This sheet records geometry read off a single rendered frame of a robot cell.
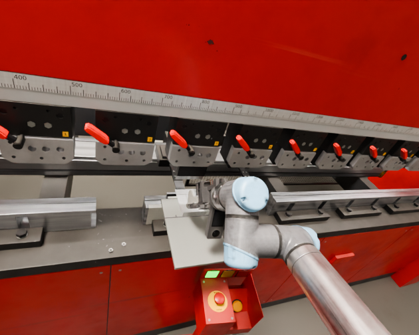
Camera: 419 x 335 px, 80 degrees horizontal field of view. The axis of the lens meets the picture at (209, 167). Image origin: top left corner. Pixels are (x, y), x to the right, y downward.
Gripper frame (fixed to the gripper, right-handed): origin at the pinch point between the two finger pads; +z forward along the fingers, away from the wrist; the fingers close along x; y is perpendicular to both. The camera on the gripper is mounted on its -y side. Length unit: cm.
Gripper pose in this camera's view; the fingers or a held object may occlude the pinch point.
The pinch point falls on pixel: (197, 207)
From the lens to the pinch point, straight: 84.3
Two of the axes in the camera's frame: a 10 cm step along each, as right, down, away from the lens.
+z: -3.9, 1.7, 9.0
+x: -9.2, -0.2, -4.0
